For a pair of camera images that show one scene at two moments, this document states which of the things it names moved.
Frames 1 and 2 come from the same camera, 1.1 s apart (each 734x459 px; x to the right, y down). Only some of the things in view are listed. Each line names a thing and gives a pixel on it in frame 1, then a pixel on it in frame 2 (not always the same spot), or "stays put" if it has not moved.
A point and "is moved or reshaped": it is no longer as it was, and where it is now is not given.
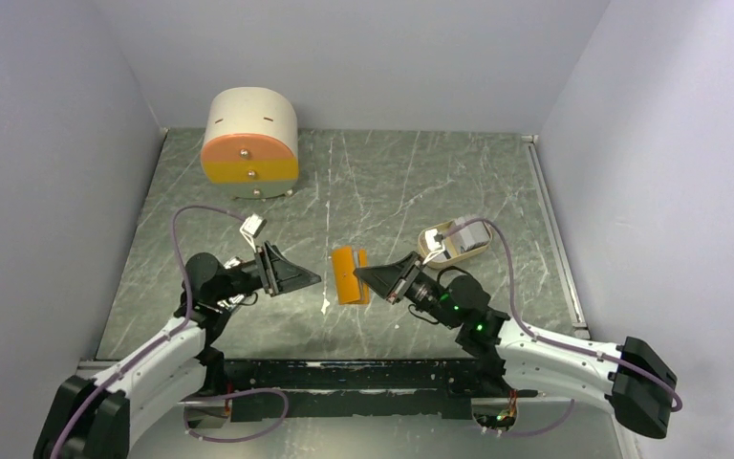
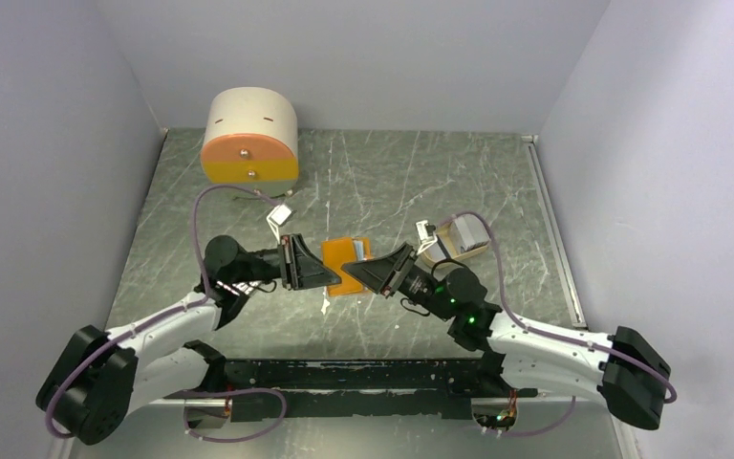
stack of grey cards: (472, 234) stays put
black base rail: (356, 389) stays put
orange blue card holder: (351, 290) is moved or reshaped
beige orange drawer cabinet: (250, 146) stays put
